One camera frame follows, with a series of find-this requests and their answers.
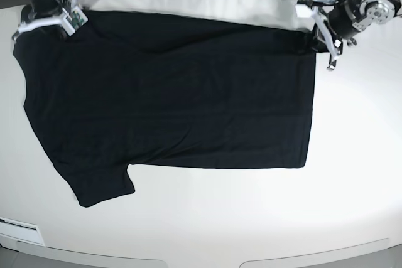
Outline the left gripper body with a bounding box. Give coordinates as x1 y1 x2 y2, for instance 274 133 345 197
328 0 361 40

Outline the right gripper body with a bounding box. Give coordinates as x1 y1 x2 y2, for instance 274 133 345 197
20 0 63 23

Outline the black T-shirt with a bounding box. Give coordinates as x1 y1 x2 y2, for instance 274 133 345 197
13 11 316 208

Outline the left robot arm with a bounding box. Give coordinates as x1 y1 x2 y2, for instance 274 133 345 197
295 0 401 70

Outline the white label sticker on table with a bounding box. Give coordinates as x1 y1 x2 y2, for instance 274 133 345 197
1 217 45 246

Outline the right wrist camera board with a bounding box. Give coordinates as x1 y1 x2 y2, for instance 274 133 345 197
61 6 88 36

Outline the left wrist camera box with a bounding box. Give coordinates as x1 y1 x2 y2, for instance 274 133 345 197
295 2 315 18

